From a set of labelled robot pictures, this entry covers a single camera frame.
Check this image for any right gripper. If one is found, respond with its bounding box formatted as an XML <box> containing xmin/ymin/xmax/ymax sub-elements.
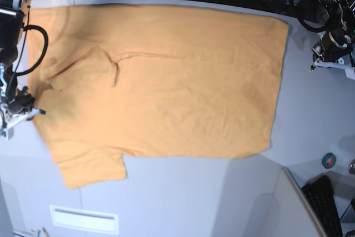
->
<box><xmin>1</xmin><ymin>86</ymin><xmax>46</xmax><ymax>139</ymax></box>

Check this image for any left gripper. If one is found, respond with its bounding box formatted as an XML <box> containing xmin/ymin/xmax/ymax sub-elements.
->
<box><xmin>308</xmin><ymin>28</ymin><xmax>354</xmax><ymax>79</ymax></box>

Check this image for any orange t-shirt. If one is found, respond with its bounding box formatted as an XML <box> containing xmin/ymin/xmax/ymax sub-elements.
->
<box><xmin>28</xmin><ymin>5</ymin><xmax>289</xmax><ymax>189</ymax></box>

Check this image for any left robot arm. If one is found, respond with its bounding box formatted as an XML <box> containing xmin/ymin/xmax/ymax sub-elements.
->
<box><xmin>288</xmin><ymin>0</ymin><xmax>354</xmax><ymax>80</ymax></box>

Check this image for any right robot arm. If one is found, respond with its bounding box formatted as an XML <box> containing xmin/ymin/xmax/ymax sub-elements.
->
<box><xmin>1</xmin><ymin>0</ymin><xmax>49</xmax><ymax>140</ymax></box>

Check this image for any green tape roll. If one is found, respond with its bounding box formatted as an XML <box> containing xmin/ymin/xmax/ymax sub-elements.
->
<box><xmin>321</xmin><ymin>153</ymin><xmax>337</xmax><ymax>169</ymax></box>

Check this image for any silver knob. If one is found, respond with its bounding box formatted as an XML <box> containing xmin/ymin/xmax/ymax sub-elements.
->
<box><xmin>348</xmin><ymin>159</ymin><xmax>355</xmax><ymax>175</ymax></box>

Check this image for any black keyboard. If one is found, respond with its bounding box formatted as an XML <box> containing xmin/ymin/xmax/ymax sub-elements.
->
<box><xmin>301</xmin><ymin>175</ymin><xmax>343</xmax><ymax>237</ymax></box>

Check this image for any grey desk partition panel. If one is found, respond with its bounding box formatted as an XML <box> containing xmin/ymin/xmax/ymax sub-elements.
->
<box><xmin>274</xmin><ymin>168</ymin><xmax>327</xmax><ymax>237</ymax></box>

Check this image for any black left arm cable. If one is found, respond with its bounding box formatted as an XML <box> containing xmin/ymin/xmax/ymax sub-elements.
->
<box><xmin>288</xmin><ymin>0</ymin><xmax>333</xmax><ymax>33</ymax></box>

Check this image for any white cable tray slot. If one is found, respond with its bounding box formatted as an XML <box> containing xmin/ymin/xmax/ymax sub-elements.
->
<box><xmin>49</xmin><ymin>205</ymin><xmax>119</xmax><ymax>235</ymax></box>

